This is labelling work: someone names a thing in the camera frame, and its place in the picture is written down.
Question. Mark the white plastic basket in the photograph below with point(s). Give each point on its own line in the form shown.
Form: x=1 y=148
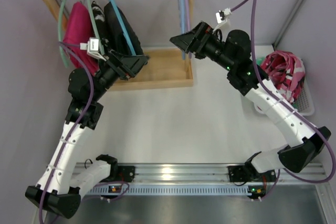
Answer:
x=304 y=103

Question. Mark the pale green hanger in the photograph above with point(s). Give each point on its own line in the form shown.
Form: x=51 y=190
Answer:
x=94 y=25

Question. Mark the black white patterned garment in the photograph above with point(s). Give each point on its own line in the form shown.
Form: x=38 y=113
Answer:
x=101 y=23

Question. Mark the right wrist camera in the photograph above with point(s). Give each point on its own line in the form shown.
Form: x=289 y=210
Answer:
x=222 y=18

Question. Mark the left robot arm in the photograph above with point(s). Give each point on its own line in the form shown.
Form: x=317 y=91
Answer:
x=57 y=191

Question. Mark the green white towel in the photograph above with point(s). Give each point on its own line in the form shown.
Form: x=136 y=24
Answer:
x=260 y=60

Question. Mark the magenta garment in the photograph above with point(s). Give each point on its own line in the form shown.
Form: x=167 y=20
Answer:
x=91 y=63

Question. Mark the wooden clothes rack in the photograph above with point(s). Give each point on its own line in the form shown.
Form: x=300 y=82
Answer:
x=166 y=69

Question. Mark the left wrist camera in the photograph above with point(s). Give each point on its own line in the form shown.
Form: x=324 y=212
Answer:
x=92 y=48

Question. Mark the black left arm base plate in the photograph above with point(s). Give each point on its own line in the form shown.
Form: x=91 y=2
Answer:
x=124 y=173

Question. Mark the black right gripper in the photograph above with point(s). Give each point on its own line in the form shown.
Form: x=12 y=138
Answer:
x=201 y=40

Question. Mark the white slotted cable duct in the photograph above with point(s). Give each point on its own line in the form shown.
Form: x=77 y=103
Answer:
x=176 y=190

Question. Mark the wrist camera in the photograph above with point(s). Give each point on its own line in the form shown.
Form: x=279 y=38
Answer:
x=92 y=48
x=222 y=18

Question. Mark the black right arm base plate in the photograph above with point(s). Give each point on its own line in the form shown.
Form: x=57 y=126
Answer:
x=248 y=174

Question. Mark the aluminium mounting rail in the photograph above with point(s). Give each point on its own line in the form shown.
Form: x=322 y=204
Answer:
x=204 y=173

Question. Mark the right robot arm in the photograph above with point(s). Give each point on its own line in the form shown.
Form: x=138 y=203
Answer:
x=304 y=140

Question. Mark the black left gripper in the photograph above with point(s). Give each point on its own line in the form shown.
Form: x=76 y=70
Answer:
x=118 y=65

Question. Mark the lilac hanger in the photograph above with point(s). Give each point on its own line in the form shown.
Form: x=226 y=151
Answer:
x=187 y=16

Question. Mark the black trousers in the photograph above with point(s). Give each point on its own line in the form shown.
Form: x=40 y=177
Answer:
x=116 y=37

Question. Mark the pink floral trousers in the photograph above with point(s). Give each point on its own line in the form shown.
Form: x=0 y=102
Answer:
x=287 y=72

